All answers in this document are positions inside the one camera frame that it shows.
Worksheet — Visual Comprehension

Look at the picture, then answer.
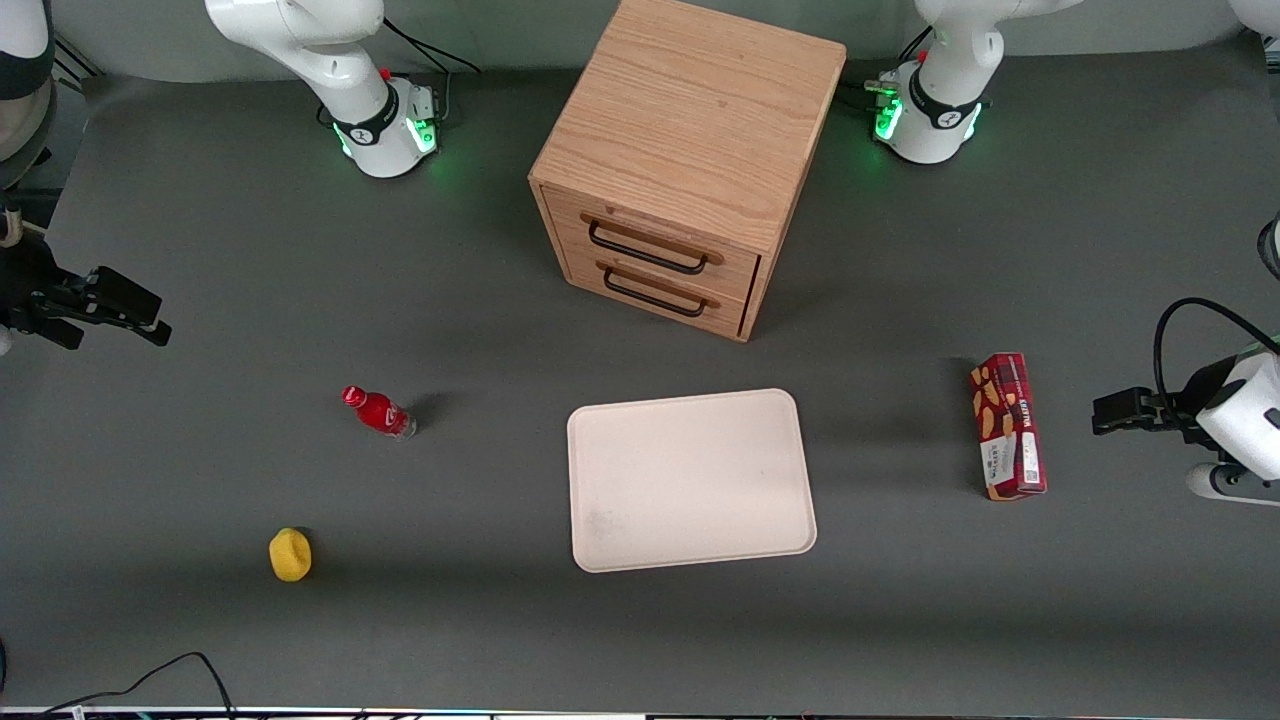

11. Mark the black drawer handle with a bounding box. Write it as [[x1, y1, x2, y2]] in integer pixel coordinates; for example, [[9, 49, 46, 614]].
[[587, 220, 710, 277], [602, 265, 710, 320]]

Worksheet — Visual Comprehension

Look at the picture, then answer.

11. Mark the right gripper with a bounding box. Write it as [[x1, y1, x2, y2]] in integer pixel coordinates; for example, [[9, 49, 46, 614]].
[[0, 235, 173, 352]]

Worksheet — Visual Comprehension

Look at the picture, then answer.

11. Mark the yellow lemon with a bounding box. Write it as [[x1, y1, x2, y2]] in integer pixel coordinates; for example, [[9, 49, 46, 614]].
[[268, 527, 313, 583]]

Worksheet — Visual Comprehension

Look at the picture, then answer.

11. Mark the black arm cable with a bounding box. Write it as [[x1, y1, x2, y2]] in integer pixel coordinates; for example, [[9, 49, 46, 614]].
[[1153, 297, 1280, 401]]

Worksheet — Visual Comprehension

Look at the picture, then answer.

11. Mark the beige plastic tray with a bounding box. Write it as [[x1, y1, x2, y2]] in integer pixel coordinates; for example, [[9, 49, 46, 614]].
[[567, 388, 818, 574]]

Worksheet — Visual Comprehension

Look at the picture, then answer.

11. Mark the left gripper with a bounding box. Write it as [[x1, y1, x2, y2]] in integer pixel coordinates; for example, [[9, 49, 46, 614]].
[[1092, 350, 1280, 481]]

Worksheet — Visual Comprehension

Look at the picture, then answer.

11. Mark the black base cable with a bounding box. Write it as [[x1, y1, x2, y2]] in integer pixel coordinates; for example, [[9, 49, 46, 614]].
[[383, 17, 482, 126], [838, 25, 936, 116]]

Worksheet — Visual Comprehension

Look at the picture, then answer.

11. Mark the wooden drawer cabinet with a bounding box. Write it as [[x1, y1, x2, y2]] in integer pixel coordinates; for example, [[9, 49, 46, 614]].
[[528, 0, 848, 344]]

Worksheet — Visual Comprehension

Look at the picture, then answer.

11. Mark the red cookie box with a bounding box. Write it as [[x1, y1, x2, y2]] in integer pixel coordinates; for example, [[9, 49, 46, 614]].
[[969, 352, 1048, 502]]

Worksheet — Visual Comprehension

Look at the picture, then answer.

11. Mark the wooden drawer front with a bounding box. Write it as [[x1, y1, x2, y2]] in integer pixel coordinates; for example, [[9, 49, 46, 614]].
[[543, 186, 763, 304], [560, 245, 753, 339]]

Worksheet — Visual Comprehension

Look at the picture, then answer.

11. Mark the red soda bottle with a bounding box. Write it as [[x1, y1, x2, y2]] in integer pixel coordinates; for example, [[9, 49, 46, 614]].
[[341, 385, 418, 440]]

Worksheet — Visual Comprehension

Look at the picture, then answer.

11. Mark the black table cable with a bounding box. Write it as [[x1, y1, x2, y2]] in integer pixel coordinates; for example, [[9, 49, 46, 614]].
[[40, 651, 237, 720]]

